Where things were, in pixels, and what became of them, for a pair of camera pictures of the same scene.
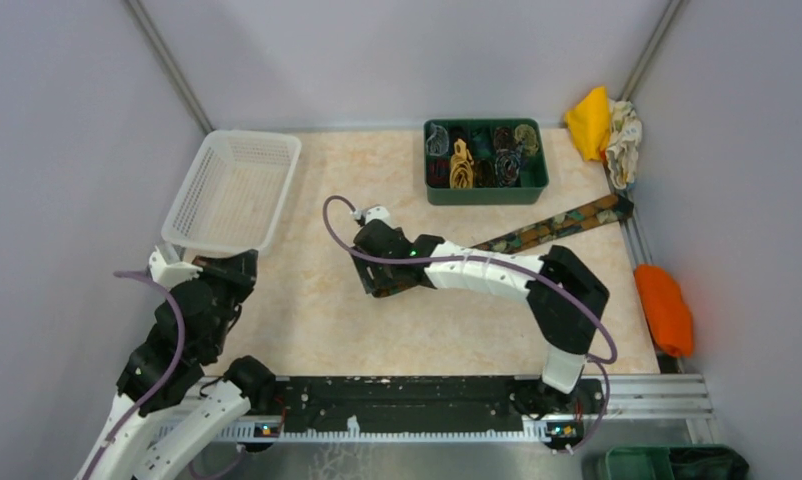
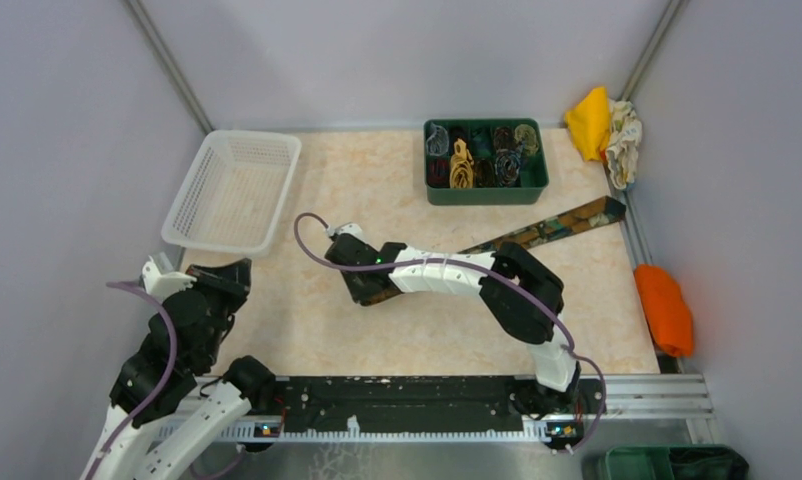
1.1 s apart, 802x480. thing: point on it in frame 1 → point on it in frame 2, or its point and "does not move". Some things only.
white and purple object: [374, 213] → [346, 234]
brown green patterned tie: [536, 240] does not move
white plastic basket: [232, 193] does not move
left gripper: [240, 267] does not move
